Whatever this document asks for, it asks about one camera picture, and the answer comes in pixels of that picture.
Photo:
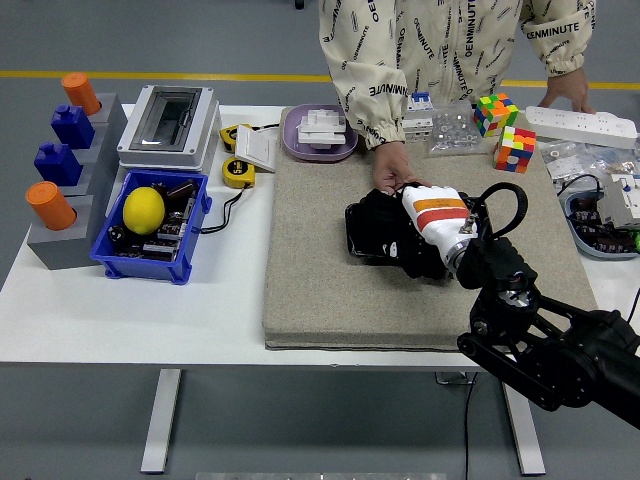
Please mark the person's left hand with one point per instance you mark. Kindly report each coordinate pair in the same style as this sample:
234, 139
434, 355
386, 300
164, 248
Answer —
570, 90

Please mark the person's right hand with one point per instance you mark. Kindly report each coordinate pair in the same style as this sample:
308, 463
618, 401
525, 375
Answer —
392, 165

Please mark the black rag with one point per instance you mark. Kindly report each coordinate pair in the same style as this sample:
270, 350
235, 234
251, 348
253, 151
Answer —
385, 220

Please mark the black glossy panel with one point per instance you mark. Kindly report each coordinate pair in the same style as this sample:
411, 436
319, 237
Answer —
351, 230

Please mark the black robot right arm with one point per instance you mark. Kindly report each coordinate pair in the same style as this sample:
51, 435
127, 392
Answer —
500, 255

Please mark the person's right forearm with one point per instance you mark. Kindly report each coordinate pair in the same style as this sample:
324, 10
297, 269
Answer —
370, 110

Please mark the person's left forearm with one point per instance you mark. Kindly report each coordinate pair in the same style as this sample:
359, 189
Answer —
560, 45

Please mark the white power strip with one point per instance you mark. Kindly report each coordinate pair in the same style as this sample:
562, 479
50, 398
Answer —
575, 122

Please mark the white blue circuit breaker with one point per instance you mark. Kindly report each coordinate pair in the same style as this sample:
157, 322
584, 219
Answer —
420, 117

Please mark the clear bag of nuts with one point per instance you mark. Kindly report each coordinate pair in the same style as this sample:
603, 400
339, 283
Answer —
452, 132

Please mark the clear bag of washers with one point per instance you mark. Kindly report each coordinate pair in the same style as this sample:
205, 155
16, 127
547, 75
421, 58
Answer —
566, 160

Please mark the multicoloured puzzle cube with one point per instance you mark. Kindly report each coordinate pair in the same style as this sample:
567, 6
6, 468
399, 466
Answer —
516, 150
496, 114

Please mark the white plastic parts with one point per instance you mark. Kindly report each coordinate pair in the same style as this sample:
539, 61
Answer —
321, 127

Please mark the clear bag of small parts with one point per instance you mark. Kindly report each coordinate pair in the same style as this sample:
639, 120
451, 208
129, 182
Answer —
620, 162

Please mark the purple tray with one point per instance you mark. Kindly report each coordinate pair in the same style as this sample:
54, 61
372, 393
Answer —
291, 135

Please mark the person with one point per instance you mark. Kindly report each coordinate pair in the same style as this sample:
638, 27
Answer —
445, 40

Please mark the grey-brown mat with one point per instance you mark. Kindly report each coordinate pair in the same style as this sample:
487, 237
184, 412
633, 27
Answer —
320, 280

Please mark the yellow tape measure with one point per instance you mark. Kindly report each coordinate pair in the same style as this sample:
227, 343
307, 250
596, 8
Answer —
237, 172
228, 137

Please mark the grey-blue tray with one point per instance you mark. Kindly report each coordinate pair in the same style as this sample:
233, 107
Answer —
600, 254

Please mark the brown cylindrical capacitor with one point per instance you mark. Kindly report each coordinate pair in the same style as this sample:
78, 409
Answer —
182, 190

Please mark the yellow lemon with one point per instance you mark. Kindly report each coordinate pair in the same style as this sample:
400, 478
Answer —
144, 211

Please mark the blue plastic bin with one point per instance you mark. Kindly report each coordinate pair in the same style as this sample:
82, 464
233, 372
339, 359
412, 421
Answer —
146, 267

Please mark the black round capacitor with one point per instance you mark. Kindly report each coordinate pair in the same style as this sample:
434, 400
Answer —
117, 234

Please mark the white table leg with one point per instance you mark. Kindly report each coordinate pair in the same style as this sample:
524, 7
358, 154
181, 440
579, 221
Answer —
527, 435
160, 425

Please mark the orange cylinder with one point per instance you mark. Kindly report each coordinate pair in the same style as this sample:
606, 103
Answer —
50, 206
81, 92

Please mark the blue block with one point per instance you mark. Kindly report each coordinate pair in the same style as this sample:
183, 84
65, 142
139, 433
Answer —
57, 165
72, 127

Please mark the grey stepped block holder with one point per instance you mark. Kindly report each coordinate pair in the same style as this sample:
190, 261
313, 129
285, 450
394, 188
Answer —
66, 250

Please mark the white wall switch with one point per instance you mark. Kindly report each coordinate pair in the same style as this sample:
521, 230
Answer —
256, 150

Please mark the grey electrical enclosure box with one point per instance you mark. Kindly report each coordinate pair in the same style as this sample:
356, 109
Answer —
161, 159

